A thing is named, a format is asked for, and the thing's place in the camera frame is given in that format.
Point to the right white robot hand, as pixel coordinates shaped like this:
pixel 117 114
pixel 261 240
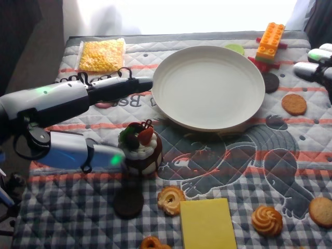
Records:
pixel 307 70

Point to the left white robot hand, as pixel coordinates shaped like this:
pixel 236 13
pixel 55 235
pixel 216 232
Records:
pixel 54 99

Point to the chocolate cupcake with fruit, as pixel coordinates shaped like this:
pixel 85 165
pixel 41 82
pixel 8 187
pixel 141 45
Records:
pixel 145 153

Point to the white round plate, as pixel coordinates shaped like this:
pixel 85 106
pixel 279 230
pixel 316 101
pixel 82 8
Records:
pixel 207 88

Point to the round tan biscuit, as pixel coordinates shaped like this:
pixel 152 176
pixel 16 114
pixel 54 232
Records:
pixel 294 104
pixel 321 212

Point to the dark chocolate sandwich cookie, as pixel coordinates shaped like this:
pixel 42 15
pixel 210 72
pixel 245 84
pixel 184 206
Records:
pixel 128 205
pixel 271 83

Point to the red plastic toy piece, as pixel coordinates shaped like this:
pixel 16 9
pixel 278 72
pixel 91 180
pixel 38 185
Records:
pixel 264 67

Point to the orange toy building block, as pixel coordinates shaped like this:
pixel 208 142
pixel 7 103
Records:
pixel 270 41

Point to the pink toy macaron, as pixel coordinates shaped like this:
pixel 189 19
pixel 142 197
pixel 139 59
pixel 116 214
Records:
pixel 102 105

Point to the dark curtain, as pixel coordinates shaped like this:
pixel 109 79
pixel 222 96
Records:
pixel 320 18
pixel 23 33

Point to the bag of yellow beads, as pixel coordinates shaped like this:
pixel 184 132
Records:
pixel 101 55

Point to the light green disc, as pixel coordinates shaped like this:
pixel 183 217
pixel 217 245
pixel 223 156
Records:
pixel 235 47

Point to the grey quilt with bear print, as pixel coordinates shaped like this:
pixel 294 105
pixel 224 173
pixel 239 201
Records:
pixel 233 166

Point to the swirl butter cookie with hole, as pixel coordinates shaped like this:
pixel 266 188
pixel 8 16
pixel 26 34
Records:
pixel 168 201

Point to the orange pretzel cookie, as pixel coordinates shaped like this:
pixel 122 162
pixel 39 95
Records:
pixel 153 243

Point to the yellow rectangular pad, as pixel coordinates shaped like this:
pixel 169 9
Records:
pixel 207 225

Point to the black knob mount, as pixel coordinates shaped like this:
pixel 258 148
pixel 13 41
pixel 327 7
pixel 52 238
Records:
pixel 16 182

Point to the white and blue bracket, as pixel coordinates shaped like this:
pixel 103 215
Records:
pixel 4 192

